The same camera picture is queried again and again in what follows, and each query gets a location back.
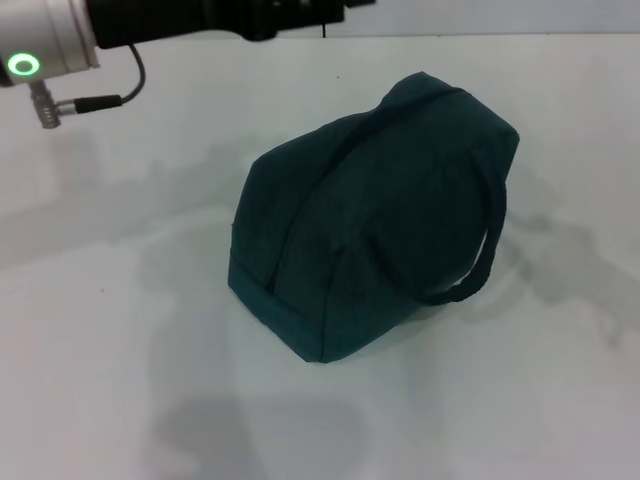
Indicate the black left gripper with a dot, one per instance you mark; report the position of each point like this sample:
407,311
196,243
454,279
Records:
175,20

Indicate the dark green insulated lunch bag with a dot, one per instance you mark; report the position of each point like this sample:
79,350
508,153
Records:
375,225

